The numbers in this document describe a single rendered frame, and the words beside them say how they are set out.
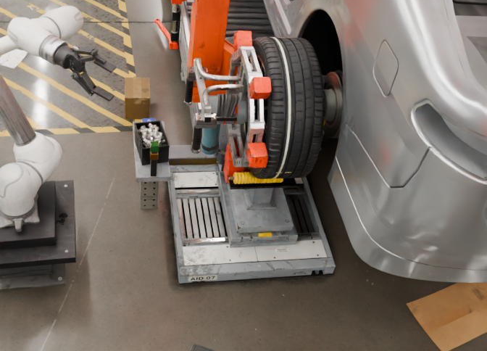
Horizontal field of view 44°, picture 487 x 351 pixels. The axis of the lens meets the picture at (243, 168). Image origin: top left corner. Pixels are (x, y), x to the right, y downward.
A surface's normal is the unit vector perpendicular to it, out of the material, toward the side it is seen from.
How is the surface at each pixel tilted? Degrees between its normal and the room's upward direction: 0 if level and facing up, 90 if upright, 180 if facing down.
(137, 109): 90
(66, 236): 0
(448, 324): 1
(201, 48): 90
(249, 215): 0
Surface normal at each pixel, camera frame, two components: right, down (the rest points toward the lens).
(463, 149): 0.36, -0.61
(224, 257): 0.13, -0.71
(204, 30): 0.17, 0.70
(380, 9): -0.94, -0.10
